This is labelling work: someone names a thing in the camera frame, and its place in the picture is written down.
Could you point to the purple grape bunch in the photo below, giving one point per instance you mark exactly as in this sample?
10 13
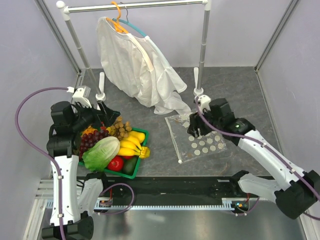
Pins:
89 141

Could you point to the silver clothes rack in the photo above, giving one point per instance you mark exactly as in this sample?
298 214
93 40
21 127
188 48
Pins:
197 71

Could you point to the yellow banana bunch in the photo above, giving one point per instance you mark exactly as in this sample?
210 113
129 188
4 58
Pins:
132 146

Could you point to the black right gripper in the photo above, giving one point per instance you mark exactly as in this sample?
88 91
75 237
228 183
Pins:
196 121

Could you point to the dark green avocado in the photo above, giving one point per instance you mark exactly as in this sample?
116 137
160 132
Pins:
130 165

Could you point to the brown longan bunch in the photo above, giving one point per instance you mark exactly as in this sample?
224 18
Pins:
120 129

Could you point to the green plastic basket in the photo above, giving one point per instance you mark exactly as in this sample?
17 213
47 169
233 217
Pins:
113 151

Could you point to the white hanging shirt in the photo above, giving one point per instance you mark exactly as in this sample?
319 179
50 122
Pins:
137 67

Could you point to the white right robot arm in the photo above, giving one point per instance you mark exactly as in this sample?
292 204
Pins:
292 189

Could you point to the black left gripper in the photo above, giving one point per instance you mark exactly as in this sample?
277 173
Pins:
110 115

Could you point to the red tomato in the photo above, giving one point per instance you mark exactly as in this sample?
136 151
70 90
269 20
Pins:
116 164

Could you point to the orange clothes hanger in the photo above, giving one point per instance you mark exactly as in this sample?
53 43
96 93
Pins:
116 23

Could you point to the clear dotted zip top bag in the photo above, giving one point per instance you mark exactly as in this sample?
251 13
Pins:
188 147

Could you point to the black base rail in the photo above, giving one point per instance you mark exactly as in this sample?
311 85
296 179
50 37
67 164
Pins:
174 191

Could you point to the orange fruit in basket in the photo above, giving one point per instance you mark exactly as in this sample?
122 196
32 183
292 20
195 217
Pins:
89 130

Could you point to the grey slotted cable duct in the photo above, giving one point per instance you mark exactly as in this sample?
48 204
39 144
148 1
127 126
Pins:
227 205

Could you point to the teal clothes hanger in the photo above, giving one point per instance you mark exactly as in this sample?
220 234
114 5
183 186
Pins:
133 27

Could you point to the green lettuce head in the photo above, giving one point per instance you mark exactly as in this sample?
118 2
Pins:
100 155

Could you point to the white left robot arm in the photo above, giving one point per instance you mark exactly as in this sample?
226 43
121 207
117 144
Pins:
71 217

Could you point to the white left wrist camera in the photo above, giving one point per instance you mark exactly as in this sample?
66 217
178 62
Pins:
81 95

